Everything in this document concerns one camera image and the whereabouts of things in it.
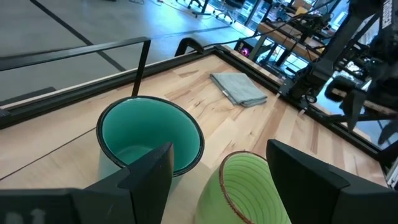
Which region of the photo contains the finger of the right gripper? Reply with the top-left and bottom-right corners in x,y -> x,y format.
377,119 -> 398,146
343,90 -> 368,132

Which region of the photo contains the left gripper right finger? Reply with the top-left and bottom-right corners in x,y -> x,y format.
266,138 -> 398,224

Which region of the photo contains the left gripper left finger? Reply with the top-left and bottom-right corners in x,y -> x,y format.
73,142 -> 175,224

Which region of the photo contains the green and white mug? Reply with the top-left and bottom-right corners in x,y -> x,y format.
193,150 -> 292,224

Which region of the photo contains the teal ceramic mug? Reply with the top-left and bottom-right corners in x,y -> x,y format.
96,95 -> 206,191

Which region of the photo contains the wooden workbench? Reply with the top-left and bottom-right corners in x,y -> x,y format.
248,21 -> 328,63

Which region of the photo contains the grey folded cloth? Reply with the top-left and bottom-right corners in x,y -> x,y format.
210,72 -> 269,108

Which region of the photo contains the computer tower with purple light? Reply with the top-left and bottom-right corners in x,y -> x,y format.
233,38 -> 261,58

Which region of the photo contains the black office chair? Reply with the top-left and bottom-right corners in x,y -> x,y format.
214,0 -> 246,25

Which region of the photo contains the black aluminium table frame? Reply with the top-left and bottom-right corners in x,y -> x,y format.
0,45 -> 389,160

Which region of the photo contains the black cable loop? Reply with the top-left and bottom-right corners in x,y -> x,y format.
174,37 -> 206,58

